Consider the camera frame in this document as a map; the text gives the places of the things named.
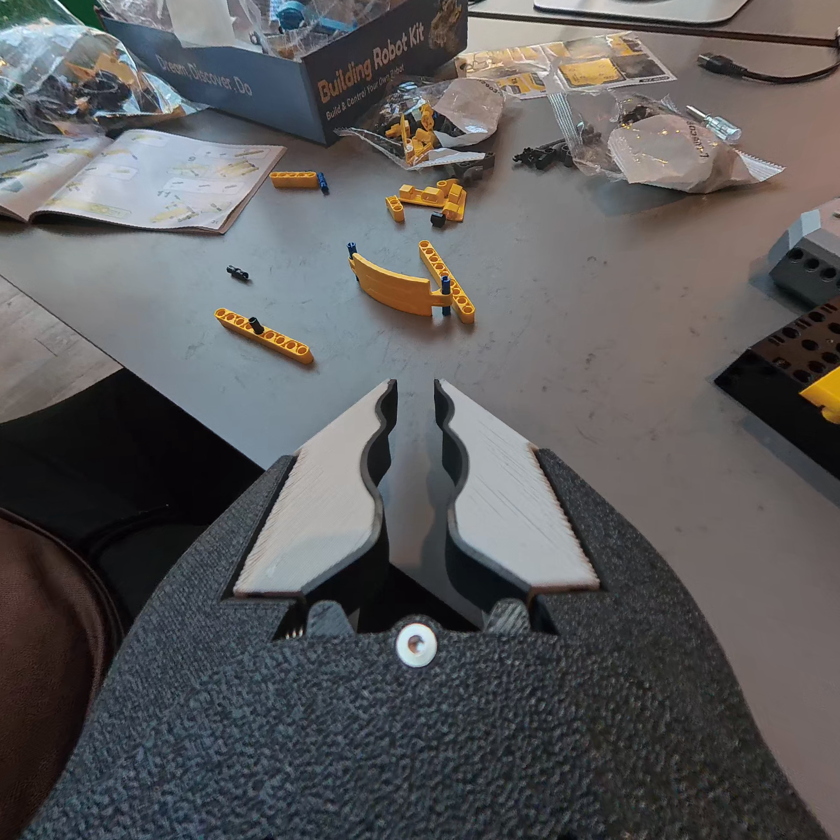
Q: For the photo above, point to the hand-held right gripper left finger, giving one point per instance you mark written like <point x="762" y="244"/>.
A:
<point x="315" y="518"/>

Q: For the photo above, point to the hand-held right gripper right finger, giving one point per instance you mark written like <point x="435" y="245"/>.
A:
<point x="518" y="518"/>

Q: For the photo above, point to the long yellow holed beam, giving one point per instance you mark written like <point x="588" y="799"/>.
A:
<point x="282" y="348"/>
<point x="459" y="298"/>

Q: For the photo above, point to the yellow curved panel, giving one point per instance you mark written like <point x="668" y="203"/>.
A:
<point x="394" y="289"/>

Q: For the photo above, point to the large clear bag yellow parts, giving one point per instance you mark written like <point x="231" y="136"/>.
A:
<point x="85" y="85"/>

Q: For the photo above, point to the black holed robot base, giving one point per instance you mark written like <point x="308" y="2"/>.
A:
<point x="774" y="367"/>

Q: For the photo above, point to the grey desk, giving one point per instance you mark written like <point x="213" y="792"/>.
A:
<point x="590" y="295"/>

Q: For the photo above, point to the person's torso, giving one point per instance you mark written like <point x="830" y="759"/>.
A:
<point x="46" y="656"/>

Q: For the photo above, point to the small yellow three-hole beam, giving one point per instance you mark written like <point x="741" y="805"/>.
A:
<point x="395" y="208"/>

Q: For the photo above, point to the yellow slanted brick piece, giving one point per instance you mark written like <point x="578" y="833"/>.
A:
<point x="456" y="200"/>

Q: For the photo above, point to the yellow angled panel piece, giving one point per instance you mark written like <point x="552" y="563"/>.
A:
<point x="423" y="195"/>

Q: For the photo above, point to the short thick yellow beam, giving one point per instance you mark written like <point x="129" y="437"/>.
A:
<point x="292" y="180"/>

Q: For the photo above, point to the dark grey connector pieces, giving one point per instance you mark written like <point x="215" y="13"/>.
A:
<point x="472" y="169"/>

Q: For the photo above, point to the loose black connector pieces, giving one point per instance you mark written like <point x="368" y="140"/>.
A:
<point x="541" y="156"/>

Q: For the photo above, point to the white instruction booklet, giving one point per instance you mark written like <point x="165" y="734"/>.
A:
<point x="164" y="177"/>

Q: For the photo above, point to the clear bag black parts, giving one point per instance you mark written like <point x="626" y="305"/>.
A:
<point x="663" y="151"/>

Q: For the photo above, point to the clear bag yellow connectors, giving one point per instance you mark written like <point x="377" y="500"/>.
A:
<point x="420" y="124"/>

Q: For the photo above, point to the blue cardboard kit box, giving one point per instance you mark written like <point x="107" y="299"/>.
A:
<point x="275" y="85"/>

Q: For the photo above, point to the small metal screwdriver tool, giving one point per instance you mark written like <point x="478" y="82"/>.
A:
<point x="715" y="123"/>

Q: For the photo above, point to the yellow black sticker sheet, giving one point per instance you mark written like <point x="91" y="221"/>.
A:
<point x="577" y="65"/>

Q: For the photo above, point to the blue robot part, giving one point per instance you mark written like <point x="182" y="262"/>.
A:
<point x="295" y="13"/>

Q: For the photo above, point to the white wrapping paper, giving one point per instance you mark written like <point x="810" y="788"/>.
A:
<point x="197" y="23"/>

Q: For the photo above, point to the thin dark rod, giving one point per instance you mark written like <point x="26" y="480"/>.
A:
<point x="656" y="27"/>

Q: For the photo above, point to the flat grey stand base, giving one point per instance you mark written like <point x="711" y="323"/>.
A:
<point x="643" y="10"/>

